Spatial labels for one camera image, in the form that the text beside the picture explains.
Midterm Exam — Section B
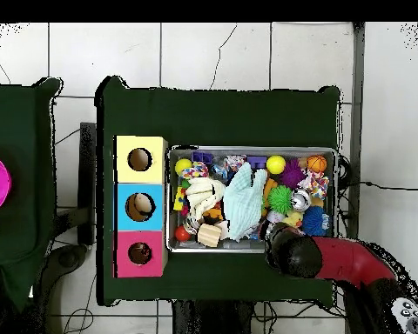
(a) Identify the polka dot cloth toy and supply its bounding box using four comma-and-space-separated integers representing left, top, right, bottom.
298, 169, 331, 200
180, 161, 210, 180

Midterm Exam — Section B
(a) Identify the blue spiky puffer toy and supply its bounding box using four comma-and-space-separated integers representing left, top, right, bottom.
301, 205, 331, 237

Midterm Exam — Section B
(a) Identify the black power cable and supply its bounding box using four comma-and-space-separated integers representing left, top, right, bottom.
337, 180, 418, 191

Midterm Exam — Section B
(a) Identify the yellow plush duck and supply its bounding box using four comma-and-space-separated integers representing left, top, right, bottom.
282, 209, 304, 229

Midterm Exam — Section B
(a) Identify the yellow ball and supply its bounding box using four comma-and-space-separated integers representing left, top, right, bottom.
266, 154, 287, 175
174, 157, 193, 176

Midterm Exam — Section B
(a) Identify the striped wooden block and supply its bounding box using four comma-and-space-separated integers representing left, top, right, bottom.
197, 223, 223, 249

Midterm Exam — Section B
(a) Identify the green spiky puffer toy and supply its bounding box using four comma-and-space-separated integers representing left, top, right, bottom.
266, 184, 294, 214

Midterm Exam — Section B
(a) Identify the mint green cloth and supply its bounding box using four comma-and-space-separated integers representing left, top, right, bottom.
222, 161, 268, 243

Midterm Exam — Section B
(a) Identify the dark green table cloth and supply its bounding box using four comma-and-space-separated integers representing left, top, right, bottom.
95, 76, 342, 307
0, 77, 62, 314

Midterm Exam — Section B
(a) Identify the clear mesh bin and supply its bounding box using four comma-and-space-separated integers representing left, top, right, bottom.
165, 145, 339, 254

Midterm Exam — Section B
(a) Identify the red ball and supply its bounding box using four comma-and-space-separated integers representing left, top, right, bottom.
174, 224, 192, 243

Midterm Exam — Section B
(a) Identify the orange toy basketball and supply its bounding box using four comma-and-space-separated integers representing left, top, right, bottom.
306, 154, 328, 174

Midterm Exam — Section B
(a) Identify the purple spiky ball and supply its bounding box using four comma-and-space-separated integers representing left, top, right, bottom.
279, 158, 306, 189

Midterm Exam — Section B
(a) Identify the cream cloth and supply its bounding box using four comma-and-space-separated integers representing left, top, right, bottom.
185, 177, 226, 221

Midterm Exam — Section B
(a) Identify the wooden box with three holes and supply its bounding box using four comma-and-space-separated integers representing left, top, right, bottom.
112, 135, 169, 278

